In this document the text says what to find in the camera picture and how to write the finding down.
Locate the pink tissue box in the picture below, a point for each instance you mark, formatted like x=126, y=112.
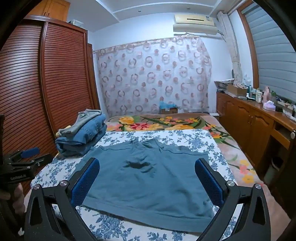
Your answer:
x=269, y=106

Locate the white waste bin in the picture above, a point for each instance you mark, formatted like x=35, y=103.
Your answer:
x=276, y=170

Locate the wooden slatted wardrobe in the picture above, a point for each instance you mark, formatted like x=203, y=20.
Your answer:
x=46, y=81

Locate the colourful flower print blanket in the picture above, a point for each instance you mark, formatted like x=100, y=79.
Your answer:
x=161, y=124

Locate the folded denim jeans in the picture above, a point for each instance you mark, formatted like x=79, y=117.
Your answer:
x=87, y=136

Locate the folded grey pants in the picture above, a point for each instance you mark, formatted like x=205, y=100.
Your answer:
x=81, y=121

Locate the cardboard box with blue cloth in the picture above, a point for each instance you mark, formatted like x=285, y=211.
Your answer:
x=168, y=108

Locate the stack of papers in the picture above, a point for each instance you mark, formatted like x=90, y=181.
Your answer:
x=222, y=84

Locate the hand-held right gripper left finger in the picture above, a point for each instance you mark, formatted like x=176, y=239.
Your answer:
x=84, y=183

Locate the open cardboard box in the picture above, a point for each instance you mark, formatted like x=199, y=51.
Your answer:
x=235, y=90

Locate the blue floral white bedsheet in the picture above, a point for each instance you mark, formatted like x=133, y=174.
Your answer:
x=194, y=141

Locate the teal pants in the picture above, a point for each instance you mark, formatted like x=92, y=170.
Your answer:
x=148, y=185

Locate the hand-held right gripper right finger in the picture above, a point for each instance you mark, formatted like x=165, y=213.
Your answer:
x=209, y=183

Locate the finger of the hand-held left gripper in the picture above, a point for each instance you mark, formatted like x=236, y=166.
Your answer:
x=38, y=162
x=30, y=152

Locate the white box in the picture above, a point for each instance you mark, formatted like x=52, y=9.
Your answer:
x=75, y=22

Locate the lace window curtain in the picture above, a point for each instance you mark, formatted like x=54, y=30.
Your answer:
x=232, y=46

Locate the wooden overhead cabinet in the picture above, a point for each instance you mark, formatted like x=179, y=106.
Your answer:
x=49, y=10

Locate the grey window blind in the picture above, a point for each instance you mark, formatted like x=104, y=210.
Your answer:
x=270, y=46

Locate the person's left hand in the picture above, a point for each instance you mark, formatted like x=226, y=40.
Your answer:
x=19, y=201

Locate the wall air conditioner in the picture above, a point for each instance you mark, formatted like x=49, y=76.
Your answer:
x=196, y=24

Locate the pink bottle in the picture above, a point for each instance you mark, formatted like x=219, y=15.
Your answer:
x=266, y=93

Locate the circle patterned curtain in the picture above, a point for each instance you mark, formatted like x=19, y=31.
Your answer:
x=152, y=74

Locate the wooden sideboard cabinet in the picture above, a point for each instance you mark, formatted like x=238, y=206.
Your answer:
x=245, y=122

